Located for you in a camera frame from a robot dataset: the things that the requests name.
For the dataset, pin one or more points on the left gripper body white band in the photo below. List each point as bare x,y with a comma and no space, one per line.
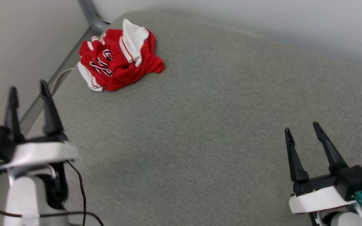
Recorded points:
39,153

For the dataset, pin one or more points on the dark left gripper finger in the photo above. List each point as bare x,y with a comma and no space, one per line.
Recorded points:
11,116
51,116

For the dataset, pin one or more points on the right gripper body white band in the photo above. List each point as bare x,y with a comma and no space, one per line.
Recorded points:
319,196

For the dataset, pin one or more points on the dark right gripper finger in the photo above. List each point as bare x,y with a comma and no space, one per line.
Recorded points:
294,160
330,147

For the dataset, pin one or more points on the red and white jersey garment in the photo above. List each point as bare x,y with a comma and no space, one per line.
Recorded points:
118,67

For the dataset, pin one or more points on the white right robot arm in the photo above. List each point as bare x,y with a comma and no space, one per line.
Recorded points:
341,219

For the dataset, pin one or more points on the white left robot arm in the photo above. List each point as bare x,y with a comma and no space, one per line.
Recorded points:
22,197

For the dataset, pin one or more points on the grey fabric sofa cushion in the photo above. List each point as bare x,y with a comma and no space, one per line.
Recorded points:
200,125

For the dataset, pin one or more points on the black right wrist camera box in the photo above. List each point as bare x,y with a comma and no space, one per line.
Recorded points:
357,180

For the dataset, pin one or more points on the grey metal frame rail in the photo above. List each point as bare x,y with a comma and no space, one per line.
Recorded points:
58,72

